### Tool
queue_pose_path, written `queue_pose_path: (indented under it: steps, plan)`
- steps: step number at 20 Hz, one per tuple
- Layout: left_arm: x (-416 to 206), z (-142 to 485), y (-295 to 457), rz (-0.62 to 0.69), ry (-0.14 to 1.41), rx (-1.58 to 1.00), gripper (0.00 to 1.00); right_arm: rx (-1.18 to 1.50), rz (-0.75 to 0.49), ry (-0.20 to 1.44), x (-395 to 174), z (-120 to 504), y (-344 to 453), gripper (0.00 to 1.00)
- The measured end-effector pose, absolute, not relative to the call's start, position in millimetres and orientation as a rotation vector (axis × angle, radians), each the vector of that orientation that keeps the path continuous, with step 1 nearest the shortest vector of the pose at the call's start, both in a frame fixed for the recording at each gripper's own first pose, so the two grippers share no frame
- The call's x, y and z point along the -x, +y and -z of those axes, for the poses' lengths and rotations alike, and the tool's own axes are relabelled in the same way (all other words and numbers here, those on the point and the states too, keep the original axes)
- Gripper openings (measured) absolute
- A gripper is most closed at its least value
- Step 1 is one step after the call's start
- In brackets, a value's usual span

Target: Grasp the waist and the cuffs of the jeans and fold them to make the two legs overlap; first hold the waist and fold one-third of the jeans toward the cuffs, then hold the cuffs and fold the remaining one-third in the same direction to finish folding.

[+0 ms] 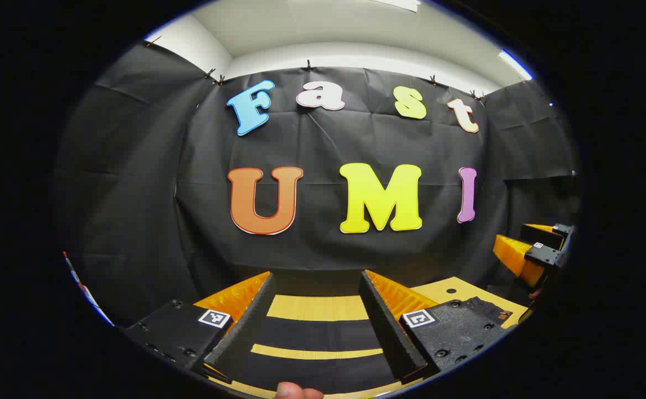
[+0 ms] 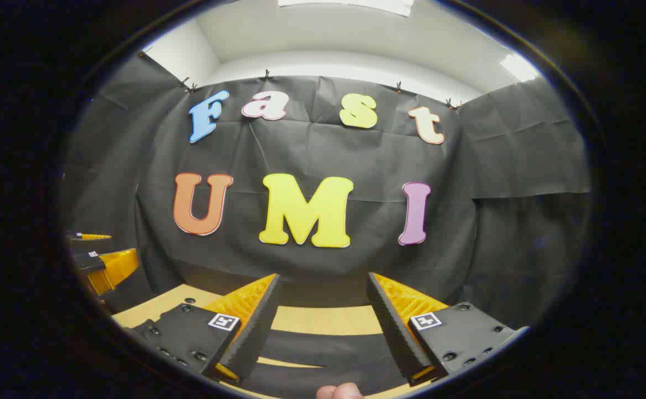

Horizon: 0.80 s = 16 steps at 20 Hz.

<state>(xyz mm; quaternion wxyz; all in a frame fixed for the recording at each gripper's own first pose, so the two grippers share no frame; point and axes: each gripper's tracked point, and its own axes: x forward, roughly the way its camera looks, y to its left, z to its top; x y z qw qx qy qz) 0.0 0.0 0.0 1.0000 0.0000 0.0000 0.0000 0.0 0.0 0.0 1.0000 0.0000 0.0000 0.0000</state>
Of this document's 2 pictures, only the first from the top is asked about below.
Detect dark grey jeans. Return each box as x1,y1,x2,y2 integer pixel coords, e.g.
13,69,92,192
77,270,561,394
240,319,398,393

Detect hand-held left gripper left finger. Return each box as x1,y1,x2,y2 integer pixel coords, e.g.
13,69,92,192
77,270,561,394
122,270,278,384

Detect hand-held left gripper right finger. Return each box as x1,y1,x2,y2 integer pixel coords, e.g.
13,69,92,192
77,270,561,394
358,269,515,385

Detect ceiling light panel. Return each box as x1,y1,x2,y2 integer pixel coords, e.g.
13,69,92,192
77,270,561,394
498,49,535,82
367,0,421,13

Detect black backdrop cloth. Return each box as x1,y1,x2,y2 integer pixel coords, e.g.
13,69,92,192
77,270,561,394
54,40,581,328

